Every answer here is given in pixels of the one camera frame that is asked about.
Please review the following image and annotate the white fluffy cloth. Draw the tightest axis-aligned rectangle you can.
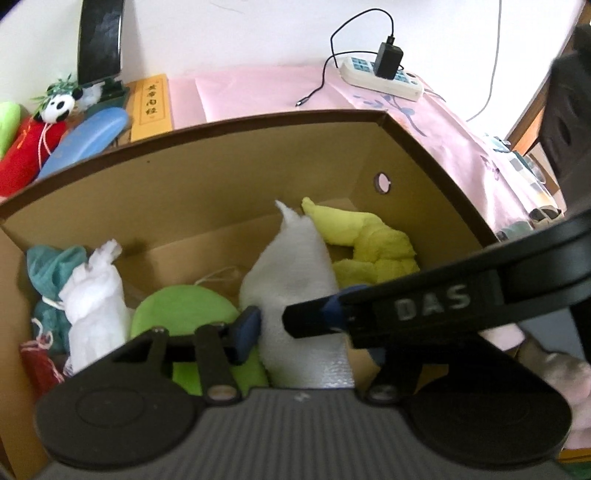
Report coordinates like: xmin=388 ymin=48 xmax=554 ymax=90
xmin=239 ymin=201 xmax=355 ymax=389

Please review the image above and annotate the green round plush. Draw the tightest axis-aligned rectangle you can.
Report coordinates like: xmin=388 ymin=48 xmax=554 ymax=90
xmin=130 ymin=285 xmax=269 ymax=396

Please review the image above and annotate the yellow-green towel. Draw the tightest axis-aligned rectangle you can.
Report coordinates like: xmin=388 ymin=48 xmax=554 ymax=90
xmin=301 ymin=197 xmax=420 ymax=289

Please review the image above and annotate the small white cloth bundle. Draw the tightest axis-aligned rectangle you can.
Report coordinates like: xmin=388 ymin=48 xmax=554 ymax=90
xmin=59 ymin=239 xmax=131 ymax=374

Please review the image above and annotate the brown cardboard box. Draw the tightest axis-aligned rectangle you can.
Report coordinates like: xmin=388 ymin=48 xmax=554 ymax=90
xmin=1 ymin=110 xmax=496 ymax=479

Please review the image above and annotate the pink patterned tablecloth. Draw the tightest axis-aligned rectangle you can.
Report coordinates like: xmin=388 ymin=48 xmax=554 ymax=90
xmin=168 ymin=64 xmax=566 ymax=231

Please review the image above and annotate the teal cloth pouch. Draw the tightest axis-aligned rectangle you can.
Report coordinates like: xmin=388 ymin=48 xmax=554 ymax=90
xmin=26 ymin=245 xmax=87 ymax=356

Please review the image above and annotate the yellow book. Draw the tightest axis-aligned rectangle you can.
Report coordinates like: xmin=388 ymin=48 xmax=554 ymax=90
xmin=126 ymin=74 xmax=173 ymax=142

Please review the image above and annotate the white power strip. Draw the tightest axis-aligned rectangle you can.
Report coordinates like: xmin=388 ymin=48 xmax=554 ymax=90
xmin=339 ymin=54 xmax=425 ymax=101

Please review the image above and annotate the black charger adapter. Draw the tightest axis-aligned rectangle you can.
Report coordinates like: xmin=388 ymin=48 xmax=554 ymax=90
xmin=374 ymin=35 xmax=404 ymax=80

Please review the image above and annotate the red plush toy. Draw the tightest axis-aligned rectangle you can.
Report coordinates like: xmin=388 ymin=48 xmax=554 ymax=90
xmin=0 ymin=117 xmax=67 ymax=198

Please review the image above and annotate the panda plush toy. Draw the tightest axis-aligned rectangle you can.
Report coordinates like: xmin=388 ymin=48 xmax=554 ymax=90
xmin=33 ymin=76 xmax=103 ymax=124

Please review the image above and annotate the bright green plush toy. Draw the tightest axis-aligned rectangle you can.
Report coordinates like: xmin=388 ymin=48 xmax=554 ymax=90
xmin=0 ymin=101 xmax=21 ymax=159

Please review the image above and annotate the black stand panel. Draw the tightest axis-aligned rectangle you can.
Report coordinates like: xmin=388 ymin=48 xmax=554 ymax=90
xmin=77 ymin=0 xmax=129 ymax=107

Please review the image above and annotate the red drawstring bag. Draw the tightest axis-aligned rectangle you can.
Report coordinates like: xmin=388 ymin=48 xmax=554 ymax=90
xmin=19 ymin=340 xmax=64 ymax=401

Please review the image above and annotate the white wall cable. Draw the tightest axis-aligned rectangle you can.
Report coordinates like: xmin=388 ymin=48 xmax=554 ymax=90
xmin=466 ymin=0 xmax=504 ymax=123

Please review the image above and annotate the black charger cable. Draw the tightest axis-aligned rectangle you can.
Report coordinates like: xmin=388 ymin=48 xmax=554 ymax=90
xmin=294 ymin=8 xmax=399 ymax=109

